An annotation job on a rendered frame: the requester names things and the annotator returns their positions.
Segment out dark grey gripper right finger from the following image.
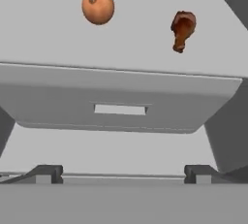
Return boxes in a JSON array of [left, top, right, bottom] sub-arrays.
[[183, 164, 240, 185]]

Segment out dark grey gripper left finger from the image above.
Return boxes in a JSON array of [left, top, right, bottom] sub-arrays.
[[0, 164, 64, 185]]

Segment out brown chicken drumstick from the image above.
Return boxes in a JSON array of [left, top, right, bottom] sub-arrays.
[[170, 10, 198, 54]]

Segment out orange-brown onion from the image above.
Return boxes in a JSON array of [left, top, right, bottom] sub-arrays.
[[80, 0, 115, 26]]

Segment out grey fridge drawer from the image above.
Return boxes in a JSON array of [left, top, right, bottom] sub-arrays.
[[0, 61, 244, 135]]

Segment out grey fridge shelf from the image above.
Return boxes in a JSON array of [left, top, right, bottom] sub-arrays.
[[0, 0, 248, 80]]

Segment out pale recessed drawer handle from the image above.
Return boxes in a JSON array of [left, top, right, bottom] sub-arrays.
[[93, 103, 149, 116]]

